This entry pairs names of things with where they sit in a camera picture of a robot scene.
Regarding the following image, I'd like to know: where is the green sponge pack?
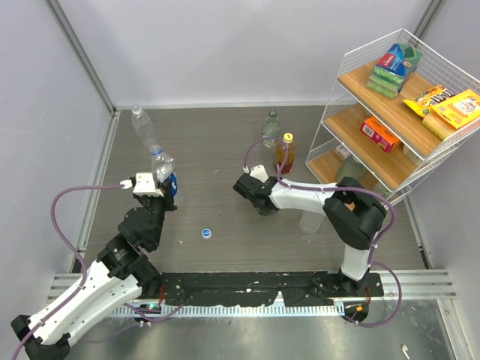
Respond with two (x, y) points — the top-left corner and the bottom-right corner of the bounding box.
(367, 43), (423, 98)

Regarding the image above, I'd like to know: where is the orange red box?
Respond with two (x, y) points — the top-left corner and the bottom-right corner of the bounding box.
(361, 116), (401, 152)

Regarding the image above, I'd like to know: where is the blue label water bottle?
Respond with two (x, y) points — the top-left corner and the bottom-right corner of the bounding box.
(149, 145), (179, 197)

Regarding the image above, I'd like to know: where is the yellow candy bag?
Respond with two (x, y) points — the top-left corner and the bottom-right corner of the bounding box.
(403, 85), (455, 118)

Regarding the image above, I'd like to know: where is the green grey cup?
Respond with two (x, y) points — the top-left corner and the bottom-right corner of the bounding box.
(335, 155), (368, 182)

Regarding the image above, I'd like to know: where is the clear glass on shelf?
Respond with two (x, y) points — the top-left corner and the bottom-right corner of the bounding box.
(373, 182), (392, 199)

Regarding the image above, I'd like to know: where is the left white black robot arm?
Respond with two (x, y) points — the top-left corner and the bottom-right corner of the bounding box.
(10, 172), (176, 359)

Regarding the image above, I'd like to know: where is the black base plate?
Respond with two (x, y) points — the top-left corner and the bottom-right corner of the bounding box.
(136, 271), (384, 308)

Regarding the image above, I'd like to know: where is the clear empty plastic bottle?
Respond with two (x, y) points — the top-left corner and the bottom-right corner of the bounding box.
(131, 105), (160, 153)

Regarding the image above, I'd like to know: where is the blue white bottle cap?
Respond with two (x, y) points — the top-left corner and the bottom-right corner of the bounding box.
(201, 228), (212, 239)

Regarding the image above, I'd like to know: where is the white wire shelf rack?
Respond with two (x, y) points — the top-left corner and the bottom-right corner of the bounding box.
(306, 29), (479, 203)

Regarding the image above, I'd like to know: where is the small white box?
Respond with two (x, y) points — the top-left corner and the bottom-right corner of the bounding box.
(334, 145), (351, 161)

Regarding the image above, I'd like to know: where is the yellow sponge pack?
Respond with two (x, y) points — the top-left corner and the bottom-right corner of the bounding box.
(421, 89), (479, 140)

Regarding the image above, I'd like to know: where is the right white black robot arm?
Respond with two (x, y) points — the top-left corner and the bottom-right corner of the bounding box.
(232, 173), (386, 296)

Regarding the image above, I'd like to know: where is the clear bottle blue cap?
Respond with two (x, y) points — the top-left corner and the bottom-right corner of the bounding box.
(299, 211), (326, 234)

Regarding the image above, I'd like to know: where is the yellow bottle cap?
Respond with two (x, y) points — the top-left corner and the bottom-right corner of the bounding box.
(283, 133), (293, 143)

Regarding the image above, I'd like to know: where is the amber tea bottle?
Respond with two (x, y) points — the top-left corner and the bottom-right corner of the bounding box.
(274, 136), (297, 175)

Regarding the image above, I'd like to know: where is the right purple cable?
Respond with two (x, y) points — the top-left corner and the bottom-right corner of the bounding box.
(242, 136), (404, 328)

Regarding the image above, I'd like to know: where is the green cap glass bottle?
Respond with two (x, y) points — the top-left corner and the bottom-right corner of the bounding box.
(262, 110), (281, 148)

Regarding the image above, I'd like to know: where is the white slotted cable duct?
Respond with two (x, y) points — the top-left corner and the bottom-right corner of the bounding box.
(112, 301), (346, 318)

